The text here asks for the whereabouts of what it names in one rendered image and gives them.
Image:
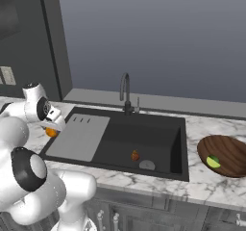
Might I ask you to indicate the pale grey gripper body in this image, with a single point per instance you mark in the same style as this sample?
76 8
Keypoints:
56 123

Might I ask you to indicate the grey tap lever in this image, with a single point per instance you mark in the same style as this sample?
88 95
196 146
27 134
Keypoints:
138 105

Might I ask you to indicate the beige wall socket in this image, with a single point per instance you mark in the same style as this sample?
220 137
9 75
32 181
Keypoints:
8 75

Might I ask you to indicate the black kitchen sink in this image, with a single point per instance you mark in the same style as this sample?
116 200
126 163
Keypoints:
144 135

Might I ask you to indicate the dark grey cupboard door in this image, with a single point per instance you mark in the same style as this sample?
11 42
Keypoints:
93 214
160 220
224 220

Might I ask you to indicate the orange round fruit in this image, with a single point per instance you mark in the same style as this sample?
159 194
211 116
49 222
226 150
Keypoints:
51 133

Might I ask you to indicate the green vegetable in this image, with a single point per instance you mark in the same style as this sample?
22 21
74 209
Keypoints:
213 161

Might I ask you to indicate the brown wooden bowl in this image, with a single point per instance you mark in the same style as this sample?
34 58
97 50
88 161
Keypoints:
229 154

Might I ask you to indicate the dark grey sink tap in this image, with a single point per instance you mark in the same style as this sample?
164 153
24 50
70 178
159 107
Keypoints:
127 95

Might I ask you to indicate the grey draining board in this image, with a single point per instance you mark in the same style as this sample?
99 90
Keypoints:
78 137

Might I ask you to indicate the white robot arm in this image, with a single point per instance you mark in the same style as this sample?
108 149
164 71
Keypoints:
19 177

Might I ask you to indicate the grey round sink drain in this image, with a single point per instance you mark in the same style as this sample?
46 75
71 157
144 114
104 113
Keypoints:
147 165

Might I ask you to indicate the red orange fruit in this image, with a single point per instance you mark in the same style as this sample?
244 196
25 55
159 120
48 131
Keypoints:
135 156

